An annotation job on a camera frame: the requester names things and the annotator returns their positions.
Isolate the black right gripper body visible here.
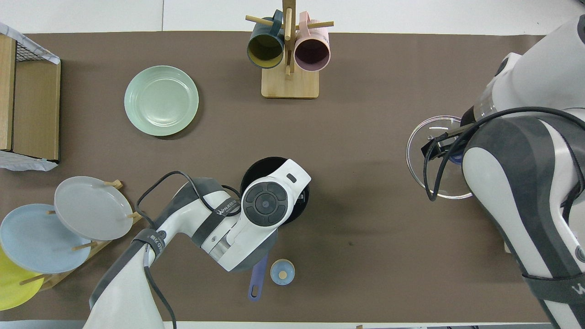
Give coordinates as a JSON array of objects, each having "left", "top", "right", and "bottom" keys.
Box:
[{"left": 459, "top": 106, "right": 481, "bottom": 134}]

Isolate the glass pot lid blue knob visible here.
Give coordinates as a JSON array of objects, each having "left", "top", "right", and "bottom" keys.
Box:
[{"left": 406, "top": 115, "right": 477, "bottom": 200}]

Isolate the light green plate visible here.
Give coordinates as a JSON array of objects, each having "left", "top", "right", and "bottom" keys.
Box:
[{"left": 124, "top": 65, "right": 200, "bottom": 137}]

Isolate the grey plate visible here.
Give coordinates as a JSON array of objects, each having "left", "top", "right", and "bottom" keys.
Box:
[{"left": 54, "top": 176, "right": 134, "bottom": 241}]

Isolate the wooden plate rack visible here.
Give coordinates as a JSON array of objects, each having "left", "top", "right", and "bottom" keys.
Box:
[{"left": 18, "top": 179, "right": 145, "bottom": 293}]

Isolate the light blue plate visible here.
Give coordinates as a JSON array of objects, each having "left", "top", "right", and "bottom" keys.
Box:
[{"left": 0, "top": 204, "right": 92, "bottom": 274}]

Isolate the yellow plate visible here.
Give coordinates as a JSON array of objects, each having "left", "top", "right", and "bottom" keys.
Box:
[{"left": 0, "top": 247, "right": 45, "bottom": 312}]

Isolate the brown table mat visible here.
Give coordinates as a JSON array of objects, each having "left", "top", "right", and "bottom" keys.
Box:
[{"left": 0, "top": 31, "right": 547, "bottom": 323}]

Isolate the wooden mug tree stand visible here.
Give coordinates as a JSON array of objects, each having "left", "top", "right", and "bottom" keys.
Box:
[{"left": 245, "top": 0, "right": 335, "bottom": 99}]

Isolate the pink mug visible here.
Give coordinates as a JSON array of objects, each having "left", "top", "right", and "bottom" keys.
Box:
[{"left": 293, "top": 11, "right": 331, "bottom": 72}]

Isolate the dark teal mug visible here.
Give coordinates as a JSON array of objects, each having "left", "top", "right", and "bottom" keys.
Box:
[{"left": 247, "top": 10, "right": 285, "bottom": 69}]

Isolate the white plastic bag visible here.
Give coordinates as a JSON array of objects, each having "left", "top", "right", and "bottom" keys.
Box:
[
  {"left": 0, "top": 21, "right": 61, "bottom": 65},
  {"left": 0, "top": 150, "right": 59, "bottom": 172}
]

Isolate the black pot with purple handle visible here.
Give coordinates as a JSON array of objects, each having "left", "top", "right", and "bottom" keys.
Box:
[{"left": 240, "top": 157, "right": 310, "bottom": 302}]

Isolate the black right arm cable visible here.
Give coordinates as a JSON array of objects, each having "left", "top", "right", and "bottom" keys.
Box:
[{"left": 422, "top": 106, "right": 585, "bottom": 202}]

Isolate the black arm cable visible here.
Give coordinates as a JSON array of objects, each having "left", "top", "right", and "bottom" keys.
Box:
[
  {"left": 422, "top": 106, "right": 585, "bottom": 202},
  {"left": 134, "top": 171, "right": 241, "bottom": 329}
]

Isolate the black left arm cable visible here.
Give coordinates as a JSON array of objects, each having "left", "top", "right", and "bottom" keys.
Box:
[{"left": 134, "top": 171, "right": 241, "bottom": 329}]

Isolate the wooden shelf with wire basket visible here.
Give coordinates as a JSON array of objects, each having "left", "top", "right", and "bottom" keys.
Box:
[{"left": 0, "top": 34, "right": 62, "bottom": 163}]

